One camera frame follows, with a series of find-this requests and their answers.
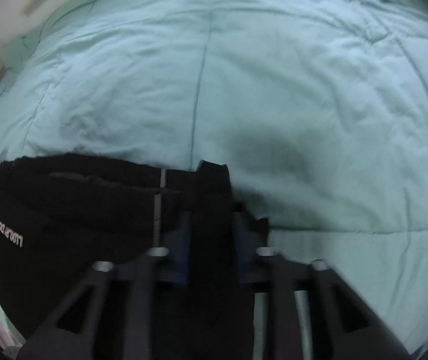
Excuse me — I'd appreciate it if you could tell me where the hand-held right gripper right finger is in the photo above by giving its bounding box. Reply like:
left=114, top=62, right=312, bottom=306
left=232, top=204, right=413, bottom=360

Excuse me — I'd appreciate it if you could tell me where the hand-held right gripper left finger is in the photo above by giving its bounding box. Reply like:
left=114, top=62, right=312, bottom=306
left=17, top=210, right=193, bottom=360

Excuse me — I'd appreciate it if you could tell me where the black hooded jacket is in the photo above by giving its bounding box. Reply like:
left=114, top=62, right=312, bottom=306
left=0, top=153, right=271, bottom=360

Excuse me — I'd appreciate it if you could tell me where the teal quilt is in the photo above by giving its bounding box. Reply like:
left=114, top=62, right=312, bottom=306
left=0, top=0, right=428, bottom=357

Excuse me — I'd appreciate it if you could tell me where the wooden window sill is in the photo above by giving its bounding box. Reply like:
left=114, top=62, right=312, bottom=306
left=22, top=0, right=51, bottom=16

